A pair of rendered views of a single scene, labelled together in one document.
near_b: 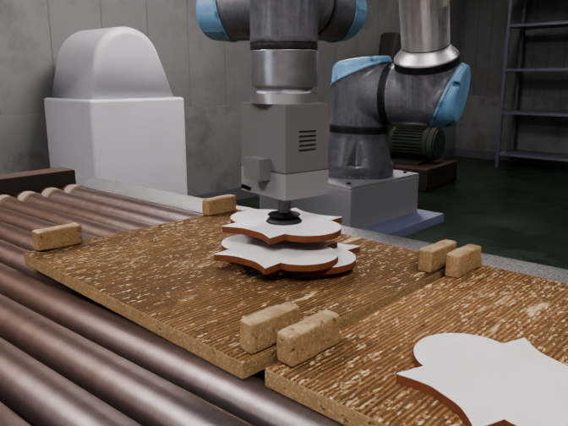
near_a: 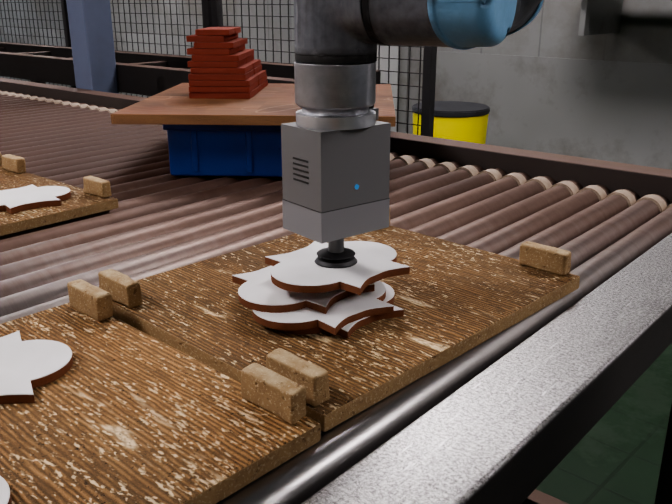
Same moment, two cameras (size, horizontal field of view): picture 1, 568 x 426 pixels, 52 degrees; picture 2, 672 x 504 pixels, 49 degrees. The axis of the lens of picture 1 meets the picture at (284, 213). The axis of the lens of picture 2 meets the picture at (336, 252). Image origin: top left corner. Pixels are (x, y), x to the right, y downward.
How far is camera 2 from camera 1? 96 cm
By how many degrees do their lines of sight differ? 86
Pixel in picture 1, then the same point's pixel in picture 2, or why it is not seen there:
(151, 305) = (212, 262)
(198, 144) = not seen: outside the picture
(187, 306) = (206, 272)
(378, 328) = (120, 339)
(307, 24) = (303, 34)
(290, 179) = (286, 207)
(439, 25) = not seen: outside the picture
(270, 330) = (106, 286)
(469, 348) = (33, 362)
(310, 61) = (307, 78)
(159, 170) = not seen: outside the picture
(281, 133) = (286, 155)
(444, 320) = (119, 371)
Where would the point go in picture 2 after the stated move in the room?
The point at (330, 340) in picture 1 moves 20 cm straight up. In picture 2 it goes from (90, 311) to (65, 103)
